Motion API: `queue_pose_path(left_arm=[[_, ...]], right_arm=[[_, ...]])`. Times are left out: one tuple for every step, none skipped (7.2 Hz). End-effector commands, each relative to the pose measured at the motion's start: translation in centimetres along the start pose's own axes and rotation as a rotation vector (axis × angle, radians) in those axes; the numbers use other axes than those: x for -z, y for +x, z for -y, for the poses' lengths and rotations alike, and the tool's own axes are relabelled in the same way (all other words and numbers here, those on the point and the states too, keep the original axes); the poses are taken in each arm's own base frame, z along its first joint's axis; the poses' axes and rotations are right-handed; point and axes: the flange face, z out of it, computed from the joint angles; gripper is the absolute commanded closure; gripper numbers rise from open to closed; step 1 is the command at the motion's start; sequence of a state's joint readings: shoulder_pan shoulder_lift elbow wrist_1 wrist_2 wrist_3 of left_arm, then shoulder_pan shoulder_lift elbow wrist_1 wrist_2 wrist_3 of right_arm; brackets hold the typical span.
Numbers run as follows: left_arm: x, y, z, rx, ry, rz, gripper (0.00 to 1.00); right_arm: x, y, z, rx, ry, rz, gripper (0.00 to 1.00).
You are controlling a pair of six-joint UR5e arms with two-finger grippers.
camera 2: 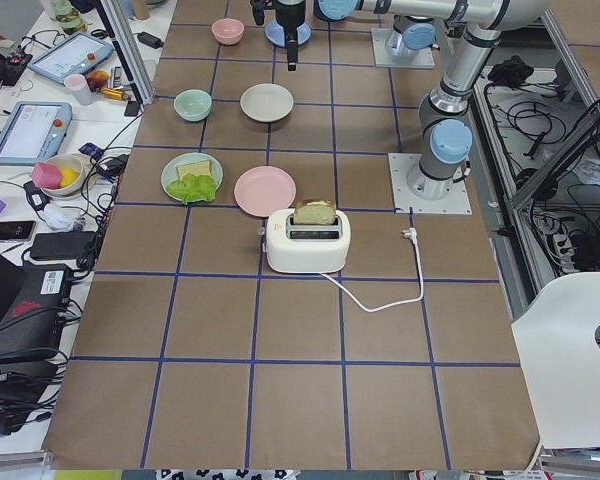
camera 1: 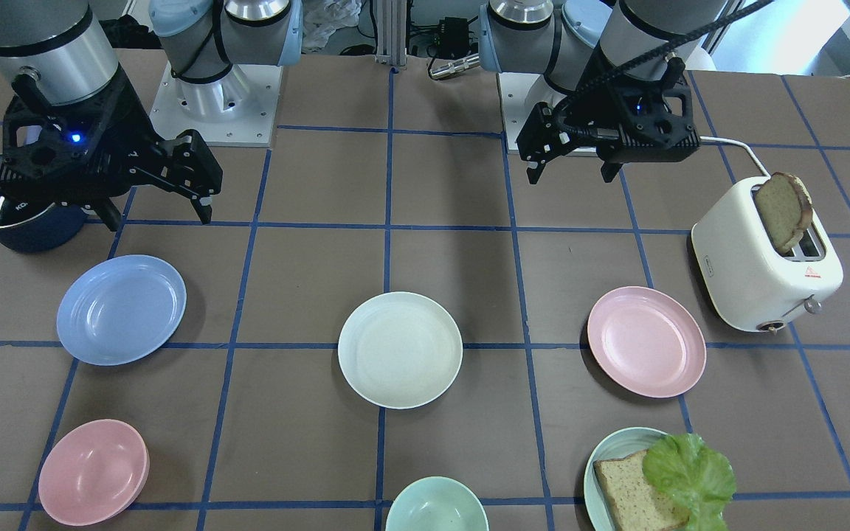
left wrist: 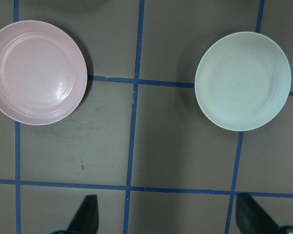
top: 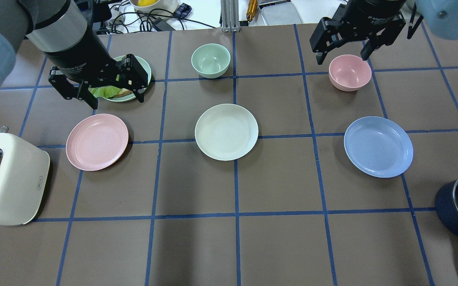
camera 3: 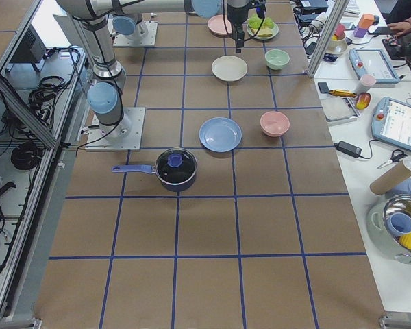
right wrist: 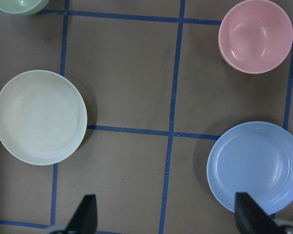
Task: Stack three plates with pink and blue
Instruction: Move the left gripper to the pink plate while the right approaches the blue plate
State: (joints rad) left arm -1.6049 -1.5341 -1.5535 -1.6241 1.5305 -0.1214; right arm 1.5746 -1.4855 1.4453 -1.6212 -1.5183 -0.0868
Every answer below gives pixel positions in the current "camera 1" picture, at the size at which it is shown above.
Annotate bread slice on plate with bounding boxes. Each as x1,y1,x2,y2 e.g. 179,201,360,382
594,449,689,530

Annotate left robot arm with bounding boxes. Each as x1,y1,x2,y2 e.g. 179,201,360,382
478,1,725,184

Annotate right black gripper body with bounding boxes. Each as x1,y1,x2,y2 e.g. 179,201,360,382
0,69,162,207

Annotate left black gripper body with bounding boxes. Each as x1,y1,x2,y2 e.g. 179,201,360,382
562,58,701,164

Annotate green lettuce leaf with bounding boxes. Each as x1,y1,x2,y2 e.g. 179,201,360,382
642,433,736,530

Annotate white plate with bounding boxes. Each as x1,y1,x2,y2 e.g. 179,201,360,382
337,291,463,409

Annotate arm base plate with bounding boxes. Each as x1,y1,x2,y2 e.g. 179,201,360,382
149,65,286,148
498,72,564,155

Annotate white toaster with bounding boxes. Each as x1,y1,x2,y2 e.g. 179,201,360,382
691,173,843,332

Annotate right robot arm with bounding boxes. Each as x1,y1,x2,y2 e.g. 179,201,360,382
0,1,303,231

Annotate mint green bowl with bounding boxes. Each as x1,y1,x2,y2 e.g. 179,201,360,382
384,476,489,530

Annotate black power adapter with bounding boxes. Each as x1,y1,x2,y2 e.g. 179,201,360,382
435,17,470,60

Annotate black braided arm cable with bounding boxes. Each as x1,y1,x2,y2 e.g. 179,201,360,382
552,0,776,141

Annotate pink bowl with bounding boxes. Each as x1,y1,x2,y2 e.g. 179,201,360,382
38,419,151,527

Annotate pink plate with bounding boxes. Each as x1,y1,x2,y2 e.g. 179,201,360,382
587,286,706,399

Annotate light blue sandwich plate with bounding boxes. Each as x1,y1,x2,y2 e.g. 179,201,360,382
583,427,669,531

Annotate bread slice in toaster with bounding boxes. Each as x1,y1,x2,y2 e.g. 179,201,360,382
753,172,814,255

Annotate dark blue steel pot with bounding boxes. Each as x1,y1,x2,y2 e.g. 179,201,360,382
0,191,89,253

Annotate white toaster power cable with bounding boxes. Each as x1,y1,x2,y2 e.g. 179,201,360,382
699,136,771,178

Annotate aluminium frame post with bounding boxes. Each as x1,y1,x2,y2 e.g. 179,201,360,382
369,0,409,70

